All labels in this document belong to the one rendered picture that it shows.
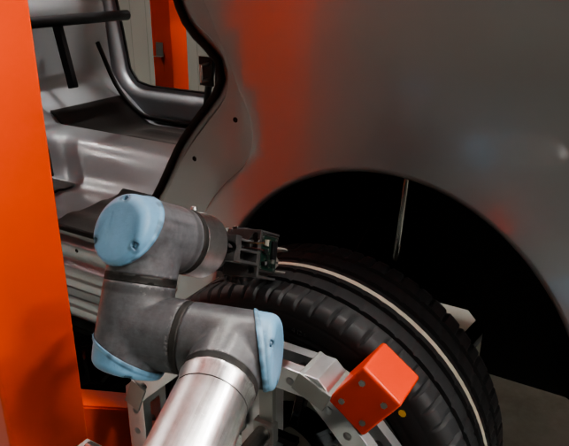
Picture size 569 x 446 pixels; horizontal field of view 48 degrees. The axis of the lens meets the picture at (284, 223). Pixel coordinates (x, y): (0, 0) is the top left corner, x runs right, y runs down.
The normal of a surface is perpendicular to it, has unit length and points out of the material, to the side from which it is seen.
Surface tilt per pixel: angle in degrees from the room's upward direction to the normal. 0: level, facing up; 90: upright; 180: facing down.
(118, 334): 61
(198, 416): 21
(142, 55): 90
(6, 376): 90
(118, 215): 57
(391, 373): 35
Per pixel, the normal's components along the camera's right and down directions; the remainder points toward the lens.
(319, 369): 0.00, -0.93
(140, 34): -0.51, 0.32
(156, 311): -0.11, -0.69
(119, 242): -0.51, -0.26
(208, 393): 0.23, -0.75
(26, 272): 0.86, 0.20
